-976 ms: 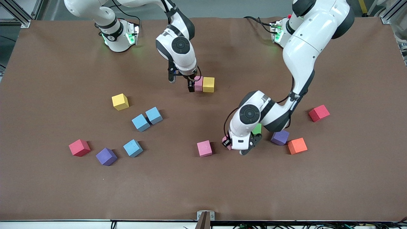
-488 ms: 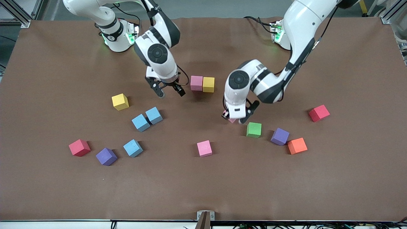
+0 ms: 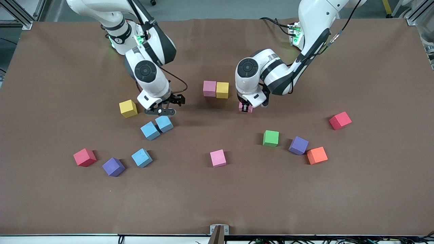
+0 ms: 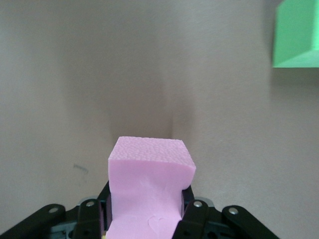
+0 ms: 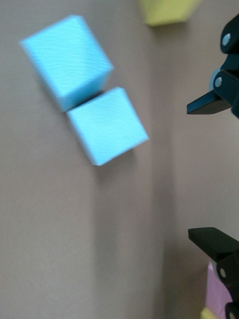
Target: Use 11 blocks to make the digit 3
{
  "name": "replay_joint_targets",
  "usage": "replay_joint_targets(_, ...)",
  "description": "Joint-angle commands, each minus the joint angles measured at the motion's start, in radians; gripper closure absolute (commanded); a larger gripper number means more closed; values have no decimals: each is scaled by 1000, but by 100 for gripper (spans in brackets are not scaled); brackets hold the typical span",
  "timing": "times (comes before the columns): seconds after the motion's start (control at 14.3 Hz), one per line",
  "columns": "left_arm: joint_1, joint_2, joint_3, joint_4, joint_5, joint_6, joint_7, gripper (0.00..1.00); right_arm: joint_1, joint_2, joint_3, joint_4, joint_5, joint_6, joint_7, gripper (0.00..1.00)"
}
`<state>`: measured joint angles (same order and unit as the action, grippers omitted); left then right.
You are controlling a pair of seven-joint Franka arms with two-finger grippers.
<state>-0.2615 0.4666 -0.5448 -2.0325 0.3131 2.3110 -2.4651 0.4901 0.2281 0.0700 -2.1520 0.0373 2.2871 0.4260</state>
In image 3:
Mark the white table edge rail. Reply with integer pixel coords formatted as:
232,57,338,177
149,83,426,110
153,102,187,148
0,235,434,244

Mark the yellow foam cube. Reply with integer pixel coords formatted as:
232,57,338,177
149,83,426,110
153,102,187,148
216,82,229,99
119,100,138,118

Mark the black cable bundle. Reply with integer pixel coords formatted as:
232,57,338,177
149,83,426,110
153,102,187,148
247,231,434,244

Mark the blue foam cube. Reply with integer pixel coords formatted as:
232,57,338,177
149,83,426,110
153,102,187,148
140,121,161,141
131,148,153,168
155,115,174,133

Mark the silver metal bracket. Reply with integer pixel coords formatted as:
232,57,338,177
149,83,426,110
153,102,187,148
210,224,230,236

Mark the brown table mat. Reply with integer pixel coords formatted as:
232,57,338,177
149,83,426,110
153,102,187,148
0,18,434,237

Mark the aluminium frame profile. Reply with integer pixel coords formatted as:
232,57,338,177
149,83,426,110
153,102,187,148
0,0,34,30
405,0,434,26
33,0,52,21

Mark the black base power cable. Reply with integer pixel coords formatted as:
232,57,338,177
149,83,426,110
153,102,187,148
259,16,294,36

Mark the red foam cube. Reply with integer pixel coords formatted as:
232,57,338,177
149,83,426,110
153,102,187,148
329,111,352,130
73,148,97,167

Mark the green foam cube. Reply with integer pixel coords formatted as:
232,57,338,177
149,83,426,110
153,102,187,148
263,130,279,147

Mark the base connector box green light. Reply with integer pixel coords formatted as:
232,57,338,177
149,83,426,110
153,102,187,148
134,25,150,49
288,22,303,46

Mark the orange foam cube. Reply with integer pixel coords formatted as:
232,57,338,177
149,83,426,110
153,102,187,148
307,147,329,165

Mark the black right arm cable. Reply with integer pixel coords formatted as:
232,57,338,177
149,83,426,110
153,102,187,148
127,0,188,95

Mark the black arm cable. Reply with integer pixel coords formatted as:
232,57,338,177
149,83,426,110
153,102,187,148
288,0,361,88
127,0,188,95

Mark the purple foam cube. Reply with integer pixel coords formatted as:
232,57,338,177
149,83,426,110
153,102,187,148
289,136,309,156
102,157,125,177

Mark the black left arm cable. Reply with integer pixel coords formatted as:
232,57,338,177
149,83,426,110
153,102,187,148
288,0,361,88

